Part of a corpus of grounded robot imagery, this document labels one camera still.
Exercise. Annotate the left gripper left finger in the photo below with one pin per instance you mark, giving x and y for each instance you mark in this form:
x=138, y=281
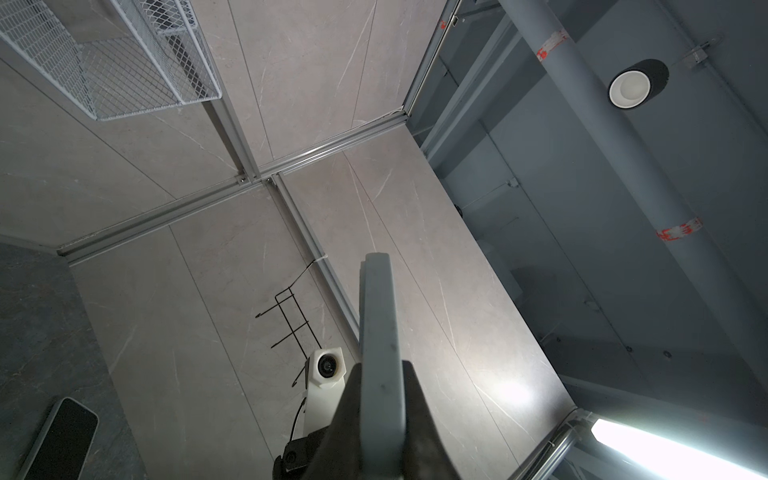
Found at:
x=339, y=453

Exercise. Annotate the white wire mesh basket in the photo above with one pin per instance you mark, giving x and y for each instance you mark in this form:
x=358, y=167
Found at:
x=163, y=61

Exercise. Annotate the black wire hook rack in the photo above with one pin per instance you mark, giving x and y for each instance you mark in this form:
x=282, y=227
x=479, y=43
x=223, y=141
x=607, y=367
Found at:
x=287, y=295

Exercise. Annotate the phone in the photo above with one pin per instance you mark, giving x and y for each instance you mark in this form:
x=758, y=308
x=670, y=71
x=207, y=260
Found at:
x=63, y=443
x=382, y=402

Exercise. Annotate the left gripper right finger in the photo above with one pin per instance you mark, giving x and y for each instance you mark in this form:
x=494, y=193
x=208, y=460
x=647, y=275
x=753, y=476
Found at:
x=424, y=455

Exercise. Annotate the grey ceiling pipe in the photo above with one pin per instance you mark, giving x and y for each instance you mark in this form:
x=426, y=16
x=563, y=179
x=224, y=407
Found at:
x=683, y=233

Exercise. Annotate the round ceiling lamp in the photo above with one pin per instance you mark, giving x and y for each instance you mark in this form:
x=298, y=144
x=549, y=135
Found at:
x=638, y=84

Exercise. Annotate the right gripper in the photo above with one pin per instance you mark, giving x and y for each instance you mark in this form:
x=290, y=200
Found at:
x=297, y=456

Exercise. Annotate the fluorescent tube light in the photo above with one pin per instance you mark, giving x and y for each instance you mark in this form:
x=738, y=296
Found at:
x=666, y=458

